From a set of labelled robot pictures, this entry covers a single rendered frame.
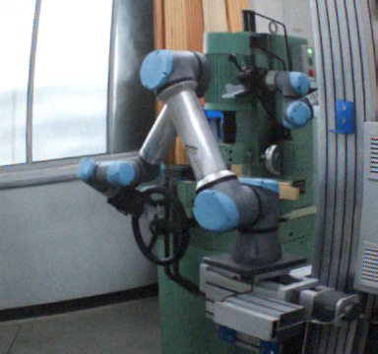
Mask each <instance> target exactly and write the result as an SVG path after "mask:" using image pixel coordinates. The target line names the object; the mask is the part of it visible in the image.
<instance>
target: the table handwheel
mask: <svg viewBox="0 0 378 354"><path fill-rule="evenodd" d="M142 193H144V194H145V195H146V196H149V197H150V198H151V195H152V194H161V195H163V196H165V197H166V198H168V199H169V200H170V201H171V202H172V205H173V206H174V208H175V210H176V212H177V215H178V218H177V219H178V220H177V222H174V220H166V219H165V218H158V215H157V214H155V216H154V219H153V220H151V222H150V231H151V233H152V234H153V236H152V239H151V241H150V244H149V248H148V247H146V245H145V243H144V241H143V238H142V235H141V230H140V218H136V217H135V216H133V215H132V214H131V223H132V228H133V234H134V238H135V241H136V244H137V246H138V248H139V250H141V252H142V253H143V255H144V256H145V257H146V258H147V259H148V260H149V261H151V262H153V263H154V264H156V265H159V266H173V265H175V264H177V263H178V262H179V261H180V260H181V259H182V257H183V256H184V254H185V252H186V251H187V248H188V244H189V236H190V230H189V226H195V225H199V224H200V223H199V222H197V220H196V218H195V217H192V218H189V217H188V216H187V213H186V210H185V208H184V206H183V204H182V202H180V200H179V199H178V198H177V196H176V195H175V194H174V193H173V192H171V191H170V190H169V189H167V187H164V186H161V185H152V186H148V187H146V188H144V189H143V191H142ZM176 226H178V227H177V228H181V229H176V228H175V227H176ZM168 231H169V232H174V234H177V235H181V242H180V246H179V249H178V250H177V252H175V253H174V255H173V256H171V257H170V258H168V259H160V258H158V257H156V256H155V255H154V254H153V253H152V249H153V247H154V244H155V242H156V240H157V238H158V235H163V234H166V233H167V232H168Z"/></svg>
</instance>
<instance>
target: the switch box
mask: <svg viewBox="0 0 378 354"><path fill-rule="evenodd" d="M291 48H292V54H291V58H292V70H293V71H294V72H296V73H302V74H304V75H305V76H306V77H307V79H308V82H309V83H318V76H317V65H316V55H315V47H314V46H310V45H300V44H292V45H291ZM308 49H310V50H311V52H310V53H309V52H308V51H307V50H308ZM307 54H311V56H307ZM308 58H311V59H312V62H311V63H309V61H308ZM308 64H312V66H310V65H308ZM311 69H313V70H314V76H313V77H312V78H313V79H309V77H311V76H310V73H309V71H310V70H311Z"/></svg>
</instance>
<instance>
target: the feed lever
mask: <svg viewBox="0 0 378 354"><path fill-rule="evenodd" d="M227 59H228V61H229V62H233V63H234V65H235V66H236V68H237V69H238V71H239V72H241V71H242V68H241V67H240V65H239V64H238V62H237V56H235V55H234V54H232V53H230V54H228V56H227ZM254 94H255V95H256V97H257V98H258V100H259V101H260V103H261V96H260V94H259V93H258V92H255V93H254ZM261 105H262V106H264V108H265V109H266V111H267V113H268V114H269V116H270V117H271V119H272V120H273V123H274V127H273V129H272V136H273V138H274V139H276V140H287V139H289V140H292V137H291V136H290V135H289V128H286V127H285V126H284V124H278V122H277V121H276V119H275V117H274V115H273V113H272V112H271V110H269V109H268V107H267V105H266V104H263V103H261Z"/></svg>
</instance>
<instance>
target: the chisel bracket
mask: <svg viewBox="0 0 378 354"><path fill-rule="evenodd" d="M218 146H219V148H220V152H221V155H222V158H223V160H224V163H225V165H226V168H231V167H232V165H234V164H243V163H248V155H245V151H247V150H249V149H251V145H250V144H234V145H218Z"/></svg>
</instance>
